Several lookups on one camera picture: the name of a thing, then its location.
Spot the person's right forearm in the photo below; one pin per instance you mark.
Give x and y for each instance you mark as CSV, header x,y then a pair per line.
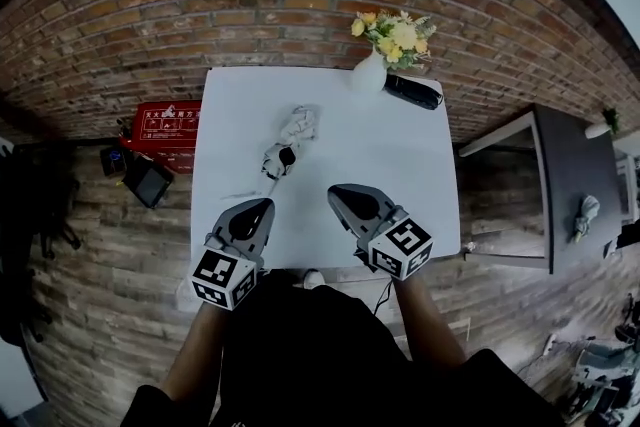
x,y
425,320

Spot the yellow flower bouquet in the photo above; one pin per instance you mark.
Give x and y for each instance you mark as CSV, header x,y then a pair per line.
x,y
400,37

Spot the dark grey side table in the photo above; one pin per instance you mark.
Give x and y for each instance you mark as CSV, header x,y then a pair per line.
x,y
570,175

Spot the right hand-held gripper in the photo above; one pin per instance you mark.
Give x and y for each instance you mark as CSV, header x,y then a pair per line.
x,y
400,247

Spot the crumpled paper scrap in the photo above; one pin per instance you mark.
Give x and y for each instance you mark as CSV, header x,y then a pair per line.
x,y
470,246

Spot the white table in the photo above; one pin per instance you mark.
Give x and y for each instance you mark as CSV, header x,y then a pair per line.
x,y
370,150

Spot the red fire extinguisher box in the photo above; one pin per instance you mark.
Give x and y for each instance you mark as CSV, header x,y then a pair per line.
x,y
165,135

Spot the person's black clothing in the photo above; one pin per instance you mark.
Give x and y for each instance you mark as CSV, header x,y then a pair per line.
x,y
310,355

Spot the red fire extinguisher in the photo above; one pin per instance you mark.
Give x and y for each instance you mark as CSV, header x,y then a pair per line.
x,y
126,140

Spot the person's right white shoe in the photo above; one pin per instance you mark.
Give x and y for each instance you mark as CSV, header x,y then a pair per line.
x,y
312,278

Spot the person's left forearm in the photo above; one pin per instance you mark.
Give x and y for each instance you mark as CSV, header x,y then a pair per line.
x,y
195,350

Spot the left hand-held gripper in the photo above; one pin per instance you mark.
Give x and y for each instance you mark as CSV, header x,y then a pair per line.
x,y
222,275

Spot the small dark box blue sign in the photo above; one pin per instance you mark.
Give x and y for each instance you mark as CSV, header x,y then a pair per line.
x,y
114,161

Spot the black screen box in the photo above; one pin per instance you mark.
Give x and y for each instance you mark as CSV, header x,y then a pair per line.
x,y
147,182

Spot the grey white umbrella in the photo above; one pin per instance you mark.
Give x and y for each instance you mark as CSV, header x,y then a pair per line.
x,y
300,122

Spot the small white vase green plant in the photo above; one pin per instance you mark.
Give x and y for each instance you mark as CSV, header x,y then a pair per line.
x,y
597,131

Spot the black office chair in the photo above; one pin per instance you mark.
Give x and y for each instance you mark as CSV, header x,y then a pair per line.
x,y
30,215

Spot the white cabinet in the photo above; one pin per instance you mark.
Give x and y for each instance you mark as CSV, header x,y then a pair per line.
x,y
631,175

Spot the black case on table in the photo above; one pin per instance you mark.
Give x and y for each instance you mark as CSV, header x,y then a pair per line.
x,y
412,91

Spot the pile of grey equipment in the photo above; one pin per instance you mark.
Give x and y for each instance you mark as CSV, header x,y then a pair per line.
x,y
600,360

